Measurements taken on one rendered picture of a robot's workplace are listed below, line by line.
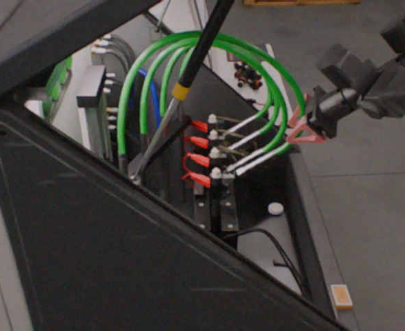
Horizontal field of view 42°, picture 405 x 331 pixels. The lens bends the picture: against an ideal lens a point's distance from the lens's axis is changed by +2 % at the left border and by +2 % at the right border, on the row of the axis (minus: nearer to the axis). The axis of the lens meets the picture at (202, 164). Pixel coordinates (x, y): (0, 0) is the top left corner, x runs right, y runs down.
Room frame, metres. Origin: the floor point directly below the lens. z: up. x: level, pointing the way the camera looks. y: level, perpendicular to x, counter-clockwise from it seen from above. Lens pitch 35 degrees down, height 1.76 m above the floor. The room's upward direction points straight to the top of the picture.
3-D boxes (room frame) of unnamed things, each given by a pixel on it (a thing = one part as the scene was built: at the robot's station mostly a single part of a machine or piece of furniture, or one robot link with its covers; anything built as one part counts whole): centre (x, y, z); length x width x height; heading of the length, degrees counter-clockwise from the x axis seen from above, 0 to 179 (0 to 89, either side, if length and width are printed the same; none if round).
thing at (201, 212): (1.05, -0.03, 0.91); 0.34 x 0.10 x 0.15; 1
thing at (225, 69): (1.63, -0.17, 0.97); 0.70 x 0.22 x 0.03; 1
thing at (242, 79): (1.67, -0.16, 1.01); 0.23 x 0.11 x 0.06; 1
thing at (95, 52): (1.16, 0.24, 1.20); 0.13 x 0.03 x 0.31; 1
